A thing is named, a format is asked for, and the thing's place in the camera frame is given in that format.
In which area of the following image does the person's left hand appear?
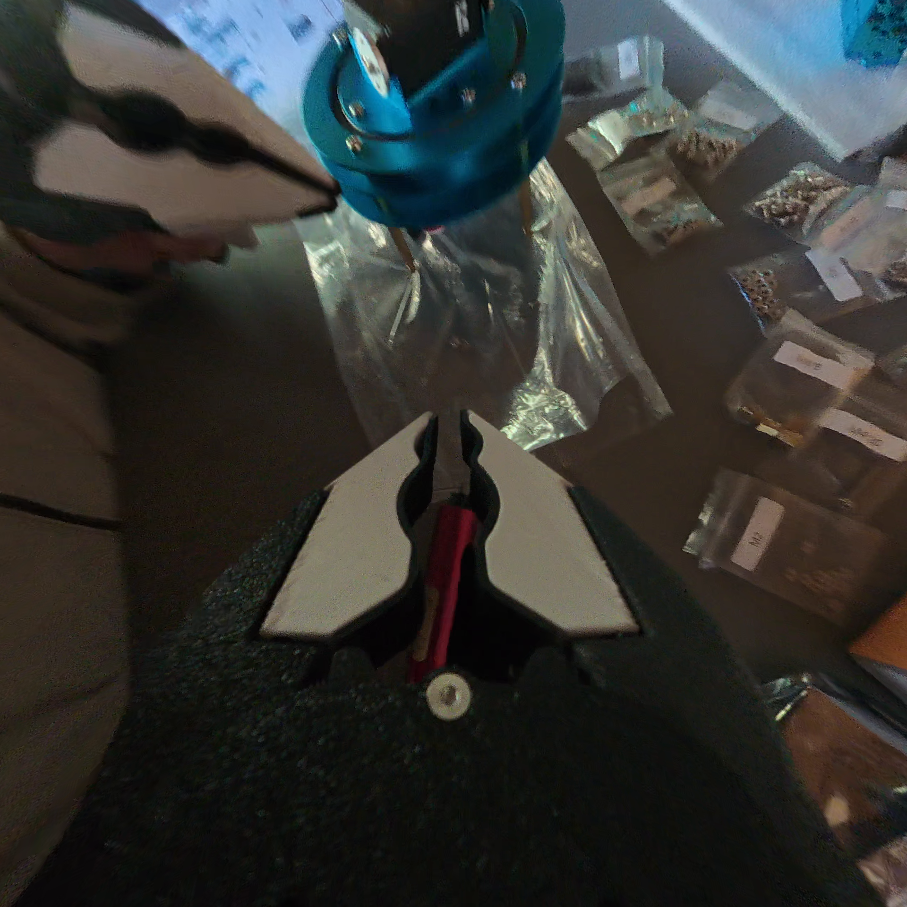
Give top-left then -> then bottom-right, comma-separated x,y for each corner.
14,228 -> 229,274

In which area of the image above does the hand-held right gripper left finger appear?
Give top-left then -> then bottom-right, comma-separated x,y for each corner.
259,411 -> 440,674

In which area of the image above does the instruction manual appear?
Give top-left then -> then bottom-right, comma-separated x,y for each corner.
135,0 -> 348,153

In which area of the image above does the dark grey desk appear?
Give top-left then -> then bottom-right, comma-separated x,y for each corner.
106,0 -> 907,907

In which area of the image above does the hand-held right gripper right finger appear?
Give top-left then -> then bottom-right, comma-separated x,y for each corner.
459,408 -> 640,680

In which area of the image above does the red electric screwdriver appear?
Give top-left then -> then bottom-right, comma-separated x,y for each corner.
407,425 -> 479,685

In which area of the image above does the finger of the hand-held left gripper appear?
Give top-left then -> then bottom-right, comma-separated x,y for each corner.
34,122 -> 339,250
60,6 -> 339,188

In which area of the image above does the large clear plastic bag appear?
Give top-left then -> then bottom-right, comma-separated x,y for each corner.
294,159 -> 674,451

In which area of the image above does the black servo motor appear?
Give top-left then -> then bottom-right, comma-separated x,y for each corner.
379,0 -> 500,96

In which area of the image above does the pile of small zip bags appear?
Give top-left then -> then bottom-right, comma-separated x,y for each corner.
563,35 -> 907,632

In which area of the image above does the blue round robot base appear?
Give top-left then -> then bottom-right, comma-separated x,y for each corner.
303,0 -> 568,274

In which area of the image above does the person's beige jacket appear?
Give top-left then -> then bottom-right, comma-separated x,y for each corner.
0,234 -> 132,907

